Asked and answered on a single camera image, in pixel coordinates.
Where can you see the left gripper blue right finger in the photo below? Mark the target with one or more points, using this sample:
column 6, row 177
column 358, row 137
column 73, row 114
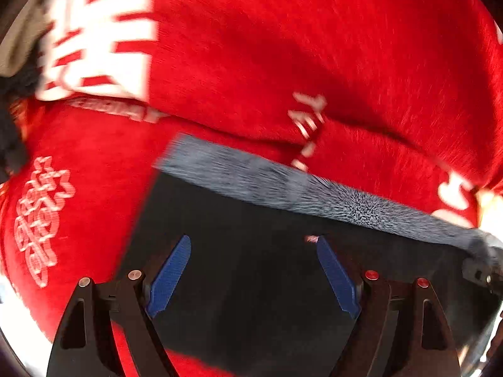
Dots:
column 343, row 286

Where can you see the red wedding blanket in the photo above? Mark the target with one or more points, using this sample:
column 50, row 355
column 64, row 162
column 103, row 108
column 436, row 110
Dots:
column 401, row 99

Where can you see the folded beige garment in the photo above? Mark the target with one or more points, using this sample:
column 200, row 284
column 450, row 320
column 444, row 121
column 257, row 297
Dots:
column 21, row 36

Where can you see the folded black garment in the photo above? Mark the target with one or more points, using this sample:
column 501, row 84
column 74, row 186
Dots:
column 20, row 85

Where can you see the black pants with grey stripe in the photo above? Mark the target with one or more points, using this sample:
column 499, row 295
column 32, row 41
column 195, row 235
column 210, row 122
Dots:
column 253, row 299

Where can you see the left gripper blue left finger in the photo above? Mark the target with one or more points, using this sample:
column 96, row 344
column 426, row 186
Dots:
column 163, row 283

